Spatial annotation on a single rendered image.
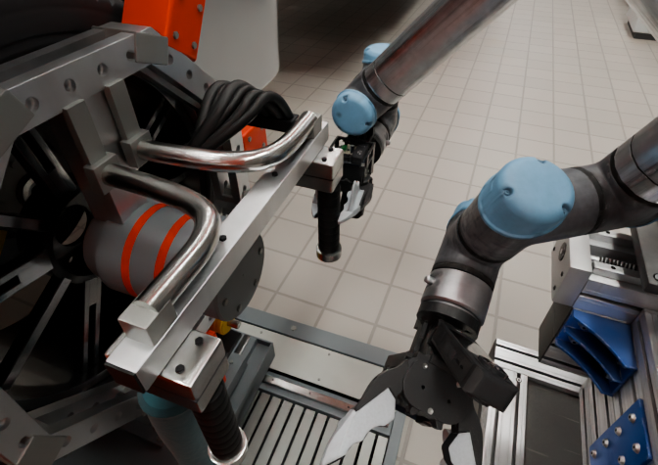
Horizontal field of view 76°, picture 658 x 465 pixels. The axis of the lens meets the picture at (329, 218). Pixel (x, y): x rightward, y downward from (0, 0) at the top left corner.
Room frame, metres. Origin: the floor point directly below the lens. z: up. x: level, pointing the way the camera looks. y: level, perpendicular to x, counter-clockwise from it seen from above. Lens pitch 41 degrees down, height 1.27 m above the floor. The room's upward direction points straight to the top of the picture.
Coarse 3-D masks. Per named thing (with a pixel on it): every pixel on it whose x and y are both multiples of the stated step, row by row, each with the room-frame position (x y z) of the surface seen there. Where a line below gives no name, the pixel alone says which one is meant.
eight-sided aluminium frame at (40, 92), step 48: (48, 48) 0.45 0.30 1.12; (96, 48) 0.45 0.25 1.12; (144, 48) 0.50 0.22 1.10; (0, 96) 0.34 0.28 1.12; (48, 96) 0.38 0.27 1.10; (192, 96) 0.59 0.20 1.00; (0, 144) 0.32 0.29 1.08; (240, 144) 0.67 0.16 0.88; (240, 192) 0.64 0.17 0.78; (0, 432) 0.18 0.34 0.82; (48, 432) 0.21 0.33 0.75; (96, 432) 0.24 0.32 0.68
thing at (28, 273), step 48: (144, 96) 0.66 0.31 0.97; (48, 192) 0.43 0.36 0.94; (48, 240) 0.40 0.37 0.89; (0, 288) 0.33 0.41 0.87; (48, 288) 0.38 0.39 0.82; (96, 288) 0.42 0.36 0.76; (0, 336) 0.41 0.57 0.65; (48, 336) 0.42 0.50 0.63; (96, 336) 0.39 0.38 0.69; (0, 384) 0.27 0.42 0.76; (48, 384) 0.31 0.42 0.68
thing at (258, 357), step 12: (252, 336) 0.73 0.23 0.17; (240, 348) 0.68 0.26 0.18; (252, 348) 0.69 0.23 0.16; (264, 348) 0.70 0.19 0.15; (252, 360) 0.66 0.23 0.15; (264, 360) 0.65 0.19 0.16; (252, 372) 0.62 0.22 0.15; (264, 372) 0.64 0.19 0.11; (240, 384) 0.59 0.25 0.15; (252, 384) 0.58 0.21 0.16; (240, 396) 0.55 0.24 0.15; (252, 396) 0.57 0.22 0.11; (240, 408) 0.52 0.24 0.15; (240, 420) 0.50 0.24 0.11
